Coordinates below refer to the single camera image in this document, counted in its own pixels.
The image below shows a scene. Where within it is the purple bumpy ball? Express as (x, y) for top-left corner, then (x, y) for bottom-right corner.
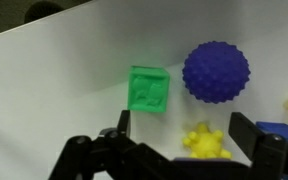
(182, 41), (251, 104)

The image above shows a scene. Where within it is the green block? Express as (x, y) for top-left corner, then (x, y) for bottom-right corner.
(127, 66), (170, 112)

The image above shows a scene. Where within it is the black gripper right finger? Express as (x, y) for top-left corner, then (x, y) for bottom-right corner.
(228, 112), (288, 180)

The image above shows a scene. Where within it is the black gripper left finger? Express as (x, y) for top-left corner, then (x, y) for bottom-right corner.
(48, 110), (184, 180)

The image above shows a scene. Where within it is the yellow spiky ball toy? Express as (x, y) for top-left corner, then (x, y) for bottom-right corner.
(182, 123), (232, 159)

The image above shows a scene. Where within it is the dark blue block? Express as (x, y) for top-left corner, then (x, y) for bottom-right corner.
(256, 121), (288, 141)

